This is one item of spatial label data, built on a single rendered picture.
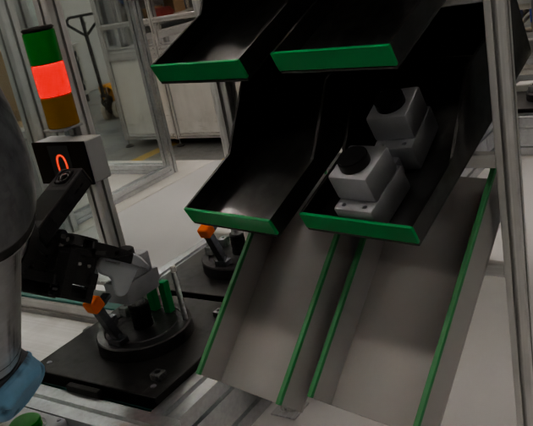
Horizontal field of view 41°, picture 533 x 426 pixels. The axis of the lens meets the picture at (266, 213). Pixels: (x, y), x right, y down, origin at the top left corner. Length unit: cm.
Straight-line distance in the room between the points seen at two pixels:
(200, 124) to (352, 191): 573
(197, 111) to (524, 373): 566
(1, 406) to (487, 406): 59
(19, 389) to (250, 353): 26
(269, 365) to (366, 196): 27
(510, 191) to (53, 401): 64
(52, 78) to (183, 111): 532
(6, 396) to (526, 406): 55
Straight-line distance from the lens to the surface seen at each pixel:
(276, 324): 86
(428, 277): 79
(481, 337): 115
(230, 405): 98
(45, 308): 141
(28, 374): 80
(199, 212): 79
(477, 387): 104
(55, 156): 120
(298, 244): 88
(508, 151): 73
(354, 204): 68
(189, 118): 645
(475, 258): 75
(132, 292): 102
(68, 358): 109
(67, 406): 101
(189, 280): 123
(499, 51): 72
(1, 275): 58
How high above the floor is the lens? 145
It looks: 19 degrees down
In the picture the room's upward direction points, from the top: 11 degrees counter-clockwise
